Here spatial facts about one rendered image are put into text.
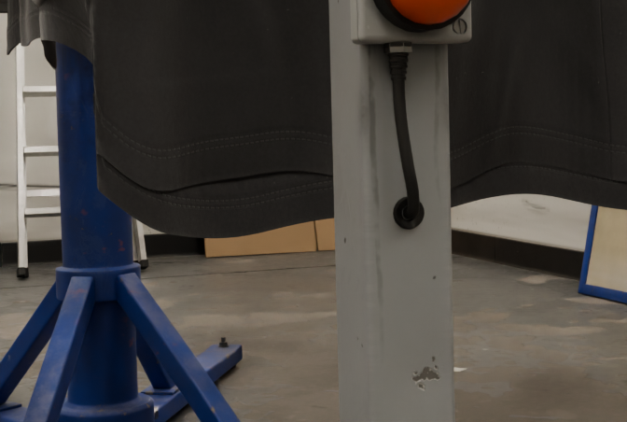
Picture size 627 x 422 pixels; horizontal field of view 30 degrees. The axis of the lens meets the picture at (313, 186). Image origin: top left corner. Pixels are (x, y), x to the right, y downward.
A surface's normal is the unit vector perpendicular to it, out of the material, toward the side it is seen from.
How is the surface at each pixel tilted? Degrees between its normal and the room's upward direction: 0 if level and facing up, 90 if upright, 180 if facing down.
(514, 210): 90
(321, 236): 72
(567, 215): 90
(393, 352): 90
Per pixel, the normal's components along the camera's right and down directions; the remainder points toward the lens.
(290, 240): 0.31, -0.22
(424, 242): 0.33, 0.04
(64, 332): -0.15, -0.70
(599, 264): -0.93, -0.16
